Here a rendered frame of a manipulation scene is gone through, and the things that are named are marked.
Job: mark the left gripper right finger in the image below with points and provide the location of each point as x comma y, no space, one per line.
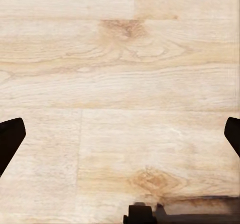
232,133

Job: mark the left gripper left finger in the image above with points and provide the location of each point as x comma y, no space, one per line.
12,133

